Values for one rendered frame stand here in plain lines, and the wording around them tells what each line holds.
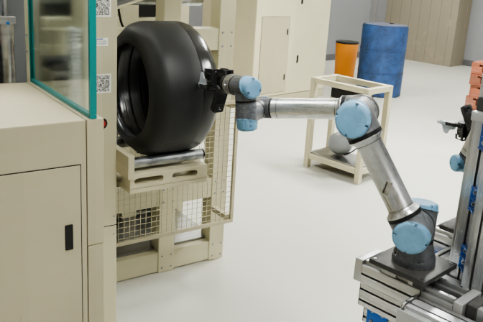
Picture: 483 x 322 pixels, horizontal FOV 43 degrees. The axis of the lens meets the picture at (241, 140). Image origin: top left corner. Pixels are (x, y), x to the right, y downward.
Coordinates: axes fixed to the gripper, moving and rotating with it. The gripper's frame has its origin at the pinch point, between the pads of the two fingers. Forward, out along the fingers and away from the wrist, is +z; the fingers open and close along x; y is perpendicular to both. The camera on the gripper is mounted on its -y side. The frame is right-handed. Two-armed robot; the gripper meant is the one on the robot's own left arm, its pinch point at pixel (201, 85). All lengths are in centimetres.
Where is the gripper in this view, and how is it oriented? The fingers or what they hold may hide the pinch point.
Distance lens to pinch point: 242.3
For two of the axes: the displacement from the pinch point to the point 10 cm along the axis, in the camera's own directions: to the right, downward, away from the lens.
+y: 0.1, -9.8, -1.9
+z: -5.6, -1.6, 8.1
